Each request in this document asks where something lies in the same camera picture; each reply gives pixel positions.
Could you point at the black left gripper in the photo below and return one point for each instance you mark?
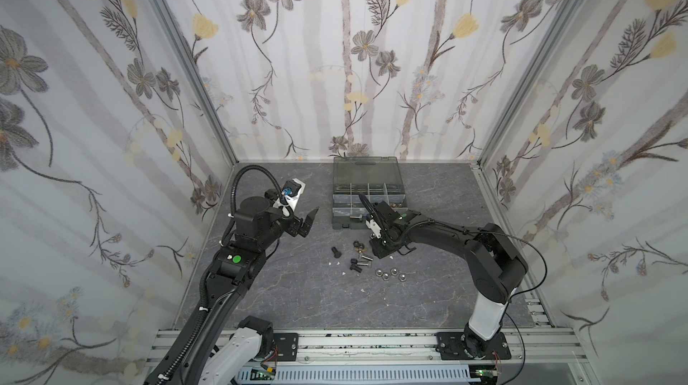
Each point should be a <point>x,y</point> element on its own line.
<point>295,225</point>

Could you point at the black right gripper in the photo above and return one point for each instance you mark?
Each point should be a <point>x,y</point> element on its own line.
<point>381,225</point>

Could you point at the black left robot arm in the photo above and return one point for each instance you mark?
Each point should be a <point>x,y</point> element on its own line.
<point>261,211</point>

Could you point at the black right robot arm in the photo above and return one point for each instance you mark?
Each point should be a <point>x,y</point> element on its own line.
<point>495,263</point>

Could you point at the green plastic compartment organizer box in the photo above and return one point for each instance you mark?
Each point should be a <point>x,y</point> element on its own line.
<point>379,178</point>

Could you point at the black hex bolt lower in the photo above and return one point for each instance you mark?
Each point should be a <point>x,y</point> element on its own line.
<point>355,266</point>

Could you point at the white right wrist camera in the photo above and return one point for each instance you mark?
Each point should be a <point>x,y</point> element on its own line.
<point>376,231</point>

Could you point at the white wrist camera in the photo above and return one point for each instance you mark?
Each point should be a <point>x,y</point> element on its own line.
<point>376,231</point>
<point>289,196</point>

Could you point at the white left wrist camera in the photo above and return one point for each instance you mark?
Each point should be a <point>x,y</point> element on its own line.
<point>289,196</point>

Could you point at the white slotted cable duct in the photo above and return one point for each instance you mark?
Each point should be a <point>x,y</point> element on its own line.
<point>362,374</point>

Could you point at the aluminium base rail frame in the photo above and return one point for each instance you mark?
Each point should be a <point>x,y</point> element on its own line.
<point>527,356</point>

